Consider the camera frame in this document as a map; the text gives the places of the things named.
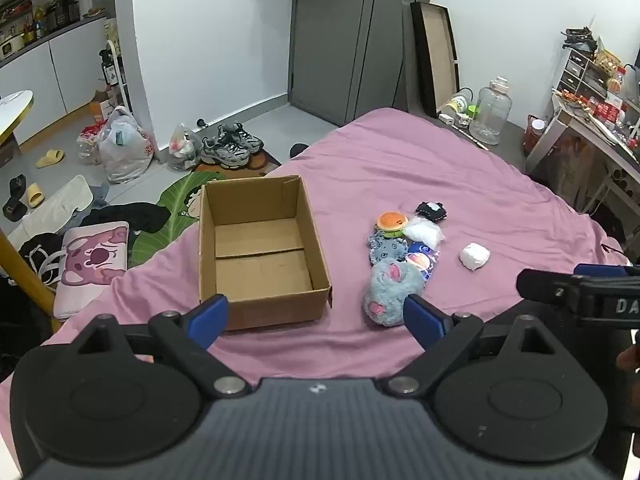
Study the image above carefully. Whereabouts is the black slipper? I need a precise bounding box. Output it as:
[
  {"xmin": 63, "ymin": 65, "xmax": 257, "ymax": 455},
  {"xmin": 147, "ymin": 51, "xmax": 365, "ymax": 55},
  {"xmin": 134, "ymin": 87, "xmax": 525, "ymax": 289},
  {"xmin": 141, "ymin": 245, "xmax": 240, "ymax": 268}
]
[{"xmin": 2, "ymin": 174, "xmax": 27, "ymax": 221}]

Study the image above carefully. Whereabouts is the clear water jug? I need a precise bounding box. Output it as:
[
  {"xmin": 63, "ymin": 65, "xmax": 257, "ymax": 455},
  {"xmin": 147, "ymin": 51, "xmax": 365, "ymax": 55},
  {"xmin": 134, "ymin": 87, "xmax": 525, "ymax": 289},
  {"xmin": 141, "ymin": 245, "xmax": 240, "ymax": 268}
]
[{"xmin": 469, "ymin": 77, "xmax": 514, "ymax": 146}]

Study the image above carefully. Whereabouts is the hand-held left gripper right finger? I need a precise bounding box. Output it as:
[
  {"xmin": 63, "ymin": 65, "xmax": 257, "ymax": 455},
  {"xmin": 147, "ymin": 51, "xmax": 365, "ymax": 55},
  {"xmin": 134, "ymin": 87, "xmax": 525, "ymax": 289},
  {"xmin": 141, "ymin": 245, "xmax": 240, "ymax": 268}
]
[{"xmin": 385, "ymin": 294, "xmax": 566, "ymax": 397}]

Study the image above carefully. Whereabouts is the red jar with white lid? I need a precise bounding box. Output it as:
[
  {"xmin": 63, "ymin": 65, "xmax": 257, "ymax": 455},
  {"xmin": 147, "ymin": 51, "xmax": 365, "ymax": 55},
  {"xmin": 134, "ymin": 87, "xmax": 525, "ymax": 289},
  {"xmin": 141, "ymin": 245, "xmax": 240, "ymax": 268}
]
[{"xmin": 523, "ymin": 114, "xmax": 546, "ymax": 157}]

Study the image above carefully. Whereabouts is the white desk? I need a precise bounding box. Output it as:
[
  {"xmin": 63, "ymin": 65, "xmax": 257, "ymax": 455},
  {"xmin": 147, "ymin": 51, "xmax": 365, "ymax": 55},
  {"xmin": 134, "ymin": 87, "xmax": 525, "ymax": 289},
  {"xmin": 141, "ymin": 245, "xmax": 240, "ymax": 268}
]
[{"xmin": 525, "ymin": 89, "xmax": 640, "ymax": 223}]

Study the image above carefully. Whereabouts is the person's right hand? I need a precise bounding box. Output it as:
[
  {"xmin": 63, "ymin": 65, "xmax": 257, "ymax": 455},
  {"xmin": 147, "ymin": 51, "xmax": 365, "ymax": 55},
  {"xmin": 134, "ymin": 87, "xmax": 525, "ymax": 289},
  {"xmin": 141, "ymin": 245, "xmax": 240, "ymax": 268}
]
[{"xmin": 616, "ymin": 345, "xmax": 640, "ymax": 372}]

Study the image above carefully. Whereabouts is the white towel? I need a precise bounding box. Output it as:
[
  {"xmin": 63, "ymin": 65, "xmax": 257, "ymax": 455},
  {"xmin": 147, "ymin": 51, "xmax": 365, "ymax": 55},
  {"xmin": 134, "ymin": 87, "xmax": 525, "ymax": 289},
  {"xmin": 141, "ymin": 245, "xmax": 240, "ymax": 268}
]
[{"xmin": 7, "ymin": 175, "xmax": 95, "ymax": 249}]

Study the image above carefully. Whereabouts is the pink bed sheet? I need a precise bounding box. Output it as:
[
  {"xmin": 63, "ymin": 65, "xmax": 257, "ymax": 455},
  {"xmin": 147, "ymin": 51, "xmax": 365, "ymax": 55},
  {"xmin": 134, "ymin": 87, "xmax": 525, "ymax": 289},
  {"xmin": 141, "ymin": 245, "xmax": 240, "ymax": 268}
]
[{"xmin": 0, "ymin": 107, "xmax": 632, "ymax": 463}]

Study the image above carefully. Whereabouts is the grey sneaker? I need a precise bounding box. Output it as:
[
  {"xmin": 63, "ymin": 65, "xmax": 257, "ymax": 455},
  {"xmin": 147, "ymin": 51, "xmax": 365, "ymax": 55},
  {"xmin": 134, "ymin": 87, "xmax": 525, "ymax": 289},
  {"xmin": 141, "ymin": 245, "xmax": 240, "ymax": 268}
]
[
  {"xmin": 218, "ymin": 122, "xmax": 265, "ymax": 157},
  {"xmin": 200, "ymin": 132, "xmax": 251, "ymax": 170}
]

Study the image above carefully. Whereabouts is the small cardboard box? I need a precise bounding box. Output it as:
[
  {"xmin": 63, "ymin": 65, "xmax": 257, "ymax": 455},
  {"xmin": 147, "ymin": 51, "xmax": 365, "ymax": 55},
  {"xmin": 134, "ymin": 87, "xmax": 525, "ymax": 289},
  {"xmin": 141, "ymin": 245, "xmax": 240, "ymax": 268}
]
[{"xmin": 89, "ymin": 89, "xmax": 114, "ymax": 121}]

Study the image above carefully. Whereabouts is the pink bear pillow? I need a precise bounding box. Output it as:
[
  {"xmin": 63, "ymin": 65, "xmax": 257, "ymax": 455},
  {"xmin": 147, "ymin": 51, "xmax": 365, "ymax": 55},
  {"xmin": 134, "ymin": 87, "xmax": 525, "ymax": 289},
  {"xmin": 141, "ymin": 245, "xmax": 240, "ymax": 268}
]
[{"xmin": 52, "ymin": 221, "xmax": 130, "ymax": 322}]

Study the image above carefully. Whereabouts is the brown doormat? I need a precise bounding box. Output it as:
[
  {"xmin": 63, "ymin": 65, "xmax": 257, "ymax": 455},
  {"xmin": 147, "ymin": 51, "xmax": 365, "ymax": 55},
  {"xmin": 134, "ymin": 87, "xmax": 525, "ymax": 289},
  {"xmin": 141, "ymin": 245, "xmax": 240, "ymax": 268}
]
[{"xmin": 195, "ymin": 149, "xmax": 282, "ymax": 179}]

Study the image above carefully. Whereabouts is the black white printed cloth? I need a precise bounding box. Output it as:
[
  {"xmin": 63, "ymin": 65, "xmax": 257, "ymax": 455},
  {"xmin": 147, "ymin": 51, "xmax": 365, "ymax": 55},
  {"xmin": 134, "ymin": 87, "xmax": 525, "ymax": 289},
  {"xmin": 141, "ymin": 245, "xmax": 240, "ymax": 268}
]
[{"xmin": 19, "ymin": 232, "xmax": 67, "ymax": 287}]

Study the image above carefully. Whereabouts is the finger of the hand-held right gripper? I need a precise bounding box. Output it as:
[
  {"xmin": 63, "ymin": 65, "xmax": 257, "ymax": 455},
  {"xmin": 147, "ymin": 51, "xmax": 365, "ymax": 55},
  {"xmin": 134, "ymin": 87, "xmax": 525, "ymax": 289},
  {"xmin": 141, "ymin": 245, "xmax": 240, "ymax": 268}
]
[
  {"xmin": 573, "ymin": 263, "xmax": 640, "ymax": 277},
  {"xmin": 516, "ymin": 268, "xmax": 640, "ymax": 331}
]

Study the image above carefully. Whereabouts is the black clothing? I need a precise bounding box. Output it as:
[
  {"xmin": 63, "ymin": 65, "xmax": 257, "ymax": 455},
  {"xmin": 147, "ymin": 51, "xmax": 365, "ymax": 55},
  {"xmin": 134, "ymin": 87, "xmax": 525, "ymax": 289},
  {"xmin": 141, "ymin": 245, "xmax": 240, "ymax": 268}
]
[{"xmin": 80, "ymin": 202, "xmax": 172, "ymax": 234}]

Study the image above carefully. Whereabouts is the small black plush toy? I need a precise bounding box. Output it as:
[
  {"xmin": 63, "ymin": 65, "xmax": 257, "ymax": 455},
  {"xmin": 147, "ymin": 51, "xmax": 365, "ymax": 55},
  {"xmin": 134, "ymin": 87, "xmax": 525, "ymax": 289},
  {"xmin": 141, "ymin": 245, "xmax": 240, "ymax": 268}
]
[{"xmin": 415, "ymin": 201, "xmax": 447, "ymax": 223}]

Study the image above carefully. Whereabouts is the space print tissue pack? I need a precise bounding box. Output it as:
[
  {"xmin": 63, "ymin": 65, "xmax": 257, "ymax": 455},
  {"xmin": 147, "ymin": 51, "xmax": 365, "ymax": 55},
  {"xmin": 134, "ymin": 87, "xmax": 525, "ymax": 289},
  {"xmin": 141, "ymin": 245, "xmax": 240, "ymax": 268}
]
[{"xmin": 405, "ymin": 241, "xmax": 441, "ymax": 282}]

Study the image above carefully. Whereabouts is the clear bag of white stuffing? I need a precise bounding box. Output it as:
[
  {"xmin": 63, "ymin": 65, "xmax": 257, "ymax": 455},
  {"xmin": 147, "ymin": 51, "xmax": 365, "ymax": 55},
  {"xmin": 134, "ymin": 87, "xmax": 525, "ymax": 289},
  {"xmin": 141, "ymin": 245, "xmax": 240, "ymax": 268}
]
[{"xmin": 402, "ymin": 216, "xmax": 445, "ymax": 249}]

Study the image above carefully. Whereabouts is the small clear plastic bag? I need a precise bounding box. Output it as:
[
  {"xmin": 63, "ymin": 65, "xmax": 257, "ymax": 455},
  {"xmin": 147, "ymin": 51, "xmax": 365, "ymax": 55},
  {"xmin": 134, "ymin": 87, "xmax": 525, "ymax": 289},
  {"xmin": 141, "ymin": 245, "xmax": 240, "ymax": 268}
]
[{"xmin": 167, "ymin": 123, "xmax": 203, "ymax": 172}]

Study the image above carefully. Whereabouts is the green leaf rug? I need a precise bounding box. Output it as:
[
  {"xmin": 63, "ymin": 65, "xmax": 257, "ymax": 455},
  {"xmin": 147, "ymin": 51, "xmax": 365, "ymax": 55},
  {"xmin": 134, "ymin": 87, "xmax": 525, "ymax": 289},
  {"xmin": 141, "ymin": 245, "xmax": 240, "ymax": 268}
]
[{"xmin": 127, "ymin": 170, "xmax": 227, "ymax": 269}]

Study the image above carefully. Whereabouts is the grey door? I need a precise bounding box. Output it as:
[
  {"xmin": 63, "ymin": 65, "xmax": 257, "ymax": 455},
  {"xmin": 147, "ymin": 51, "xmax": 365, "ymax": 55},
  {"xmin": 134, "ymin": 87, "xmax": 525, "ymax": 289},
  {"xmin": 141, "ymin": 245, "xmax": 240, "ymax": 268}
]
[{"xmin": 287, "ymin": 0, "xmax": 436, "ymax": 127}]

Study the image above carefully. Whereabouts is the burger plush toy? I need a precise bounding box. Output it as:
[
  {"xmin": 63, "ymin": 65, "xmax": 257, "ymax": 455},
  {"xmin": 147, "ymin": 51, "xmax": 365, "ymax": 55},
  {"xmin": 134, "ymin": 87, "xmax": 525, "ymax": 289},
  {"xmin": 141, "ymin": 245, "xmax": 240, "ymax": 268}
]
[{"xmin": 376, "ymin": 211, "xmax": 410, "ymax": 239}]

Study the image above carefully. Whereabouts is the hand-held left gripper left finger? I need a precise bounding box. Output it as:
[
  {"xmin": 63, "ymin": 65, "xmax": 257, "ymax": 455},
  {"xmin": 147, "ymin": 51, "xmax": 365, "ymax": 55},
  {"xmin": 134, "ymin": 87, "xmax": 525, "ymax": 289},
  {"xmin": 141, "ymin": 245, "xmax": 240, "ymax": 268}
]
[{"xmin": 70, "ymin": 294, "xmax": 253, "ymax": 398}]

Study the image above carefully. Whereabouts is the large white plastic bag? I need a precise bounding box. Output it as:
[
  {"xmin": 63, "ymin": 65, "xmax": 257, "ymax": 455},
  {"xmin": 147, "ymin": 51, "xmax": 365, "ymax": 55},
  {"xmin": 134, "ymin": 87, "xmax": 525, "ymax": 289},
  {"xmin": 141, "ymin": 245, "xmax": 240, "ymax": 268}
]
[{"xmin": 97, "ymin": 106, "xmax": 155, "ymax": 184}]

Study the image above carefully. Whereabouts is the white green bottle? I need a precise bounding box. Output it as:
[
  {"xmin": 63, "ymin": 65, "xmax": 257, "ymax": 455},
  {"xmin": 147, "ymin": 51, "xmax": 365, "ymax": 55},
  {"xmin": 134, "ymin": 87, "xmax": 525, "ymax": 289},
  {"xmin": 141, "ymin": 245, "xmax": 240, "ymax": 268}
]
[{"xmin": 442, "ymin": 87, "xmax": 481, "ymax": 117}]

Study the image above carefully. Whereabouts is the white round table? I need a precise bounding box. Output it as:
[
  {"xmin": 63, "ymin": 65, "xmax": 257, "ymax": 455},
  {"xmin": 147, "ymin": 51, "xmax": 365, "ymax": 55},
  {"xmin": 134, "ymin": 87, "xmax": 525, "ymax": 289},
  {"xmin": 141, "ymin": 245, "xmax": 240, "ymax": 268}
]
[{"xmin": 0, "ymin": 90, "xmax": 35, "ymax": 144}]

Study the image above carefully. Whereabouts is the white cabinet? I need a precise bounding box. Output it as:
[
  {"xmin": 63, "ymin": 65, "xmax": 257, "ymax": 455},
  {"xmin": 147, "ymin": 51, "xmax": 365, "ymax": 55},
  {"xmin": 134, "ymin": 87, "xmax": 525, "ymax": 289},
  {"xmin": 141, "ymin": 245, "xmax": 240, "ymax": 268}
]
[{"xmin": 0, "ymin": 15, "xmax": 122, "ymax": 147}]

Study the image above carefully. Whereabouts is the black bottle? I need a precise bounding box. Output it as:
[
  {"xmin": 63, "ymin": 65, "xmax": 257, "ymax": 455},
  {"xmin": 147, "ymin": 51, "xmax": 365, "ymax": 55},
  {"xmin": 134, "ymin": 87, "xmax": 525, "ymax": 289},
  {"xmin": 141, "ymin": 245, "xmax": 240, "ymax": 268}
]
[{"xmin": 99, "ymin": 50, "xmax": 120, "ymax": 89}]

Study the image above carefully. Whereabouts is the black framed board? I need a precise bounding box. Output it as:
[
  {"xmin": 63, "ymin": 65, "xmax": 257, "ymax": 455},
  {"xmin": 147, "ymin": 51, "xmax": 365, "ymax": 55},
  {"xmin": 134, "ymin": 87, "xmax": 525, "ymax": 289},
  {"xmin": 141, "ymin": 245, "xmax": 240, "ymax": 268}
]
[{"xmin": 410, "ymin": 1, "xmax": 461, "ymax": 119}]

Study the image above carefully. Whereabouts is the yellow pole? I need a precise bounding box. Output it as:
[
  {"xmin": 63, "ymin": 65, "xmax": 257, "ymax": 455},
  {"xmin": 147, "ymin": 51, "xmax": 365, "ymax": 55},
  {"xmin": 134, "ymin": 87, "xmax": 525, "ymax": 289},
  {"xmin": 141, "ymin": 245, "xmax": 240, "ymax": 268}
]
[{"xmin": 0, "ymin": 227, "xmax": 64, "ymax": 334}]

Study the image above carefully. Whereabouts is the blue patterned fabric pouch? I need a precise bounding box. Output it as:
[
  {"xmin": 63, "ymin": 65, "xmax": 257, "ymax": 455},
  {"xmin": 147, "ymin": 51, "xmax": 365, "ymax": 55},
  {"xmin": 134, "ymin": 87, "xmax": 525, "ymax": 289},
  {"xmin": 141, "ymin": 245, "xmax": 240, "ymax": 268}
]
[{"xmin": 367, "ymin": 232, "xmax": 408, "ymax": 267}]

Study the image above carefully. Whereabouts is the brown cardboard box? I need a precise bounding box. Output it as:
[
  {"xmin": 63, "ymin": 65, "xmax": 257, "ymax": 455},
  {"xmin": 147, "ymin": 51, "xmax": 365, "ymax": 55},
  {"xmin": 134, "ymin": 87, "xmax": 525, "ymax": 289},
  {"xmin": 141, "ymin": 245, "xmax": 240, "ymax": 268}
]
[{"xmin": 198, "ymin": 175, "xmax": 333, "ymax": 332}]

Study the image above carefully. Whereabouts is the grey fluffy plush toy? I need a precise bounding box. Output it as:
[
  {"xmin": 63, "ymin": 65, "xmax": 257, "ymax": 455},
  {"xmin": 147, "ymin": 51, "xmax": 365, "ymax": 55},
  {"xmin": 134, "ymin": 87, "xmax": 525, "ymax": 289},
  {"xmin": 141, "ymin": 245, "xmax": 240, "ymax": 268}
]
[{"xmin": 362, "ymin": 260, "xmax": 427, "ymax": 329}]

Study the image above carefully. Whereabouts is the red white plastic bag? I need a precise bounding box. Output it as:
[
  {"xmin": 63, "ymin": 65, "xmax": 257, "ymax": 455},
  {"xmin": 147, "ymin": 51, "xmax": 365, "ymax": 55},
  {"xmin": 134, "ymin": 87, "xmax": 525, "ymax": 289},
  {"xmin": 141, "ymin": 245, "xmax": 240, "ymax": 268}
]
[{"xmin": 76, "ymin": 120, "xmax": 108, "ymax": 166}]

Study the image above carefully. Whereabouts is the white soft bundle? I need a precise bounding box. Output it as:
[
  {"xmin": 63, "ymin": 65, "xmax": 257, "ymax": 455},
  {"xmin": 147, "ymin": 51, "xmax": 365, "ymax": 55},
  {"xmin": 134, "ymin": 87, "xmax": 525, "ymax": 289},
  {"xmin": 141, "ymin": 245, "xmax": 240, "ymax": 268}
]
[{"xmin": 459, "ymin": 242, "xmax": 491, "ymax": 272}]

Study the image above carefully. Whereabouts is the grey drawer organizer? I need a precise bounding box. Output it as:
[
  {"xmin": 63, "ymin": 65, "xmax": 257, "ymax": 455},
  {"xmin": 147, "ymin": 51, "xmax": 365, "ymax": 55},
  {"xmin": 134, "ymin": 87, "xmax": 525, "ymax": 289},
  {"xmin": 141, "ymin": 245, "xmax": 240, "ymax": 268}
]
[{"xmin": 557, "ymin": 47, "xmax": 609, "ymax": 99}]

